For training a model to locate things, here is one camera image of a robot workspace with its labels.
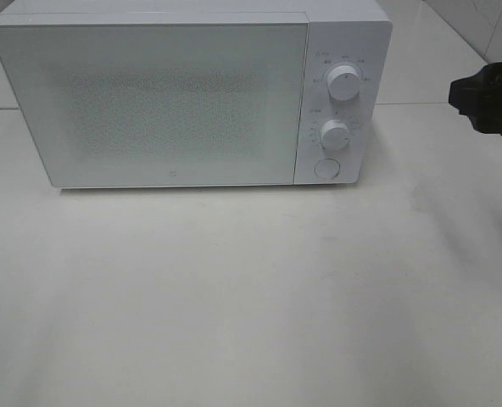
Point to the white timer knob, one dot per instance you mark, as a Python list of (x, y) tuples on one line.
[(335, 135)]

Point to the upper white control knob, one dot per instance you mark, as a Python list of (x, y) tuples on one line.
[(343, 81)]

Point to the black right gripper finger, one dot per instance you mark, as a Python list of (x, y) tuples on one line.
[(479, 98)]

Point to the white microwave door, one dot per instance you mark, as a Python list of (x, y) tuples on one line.
[(153, 106)]

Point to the round white door button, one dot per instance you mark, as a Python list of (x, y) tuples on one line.
[(327, 169)]

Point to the white microwave oven body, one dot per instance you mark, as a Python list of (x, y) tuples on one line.
[(357, 32)]

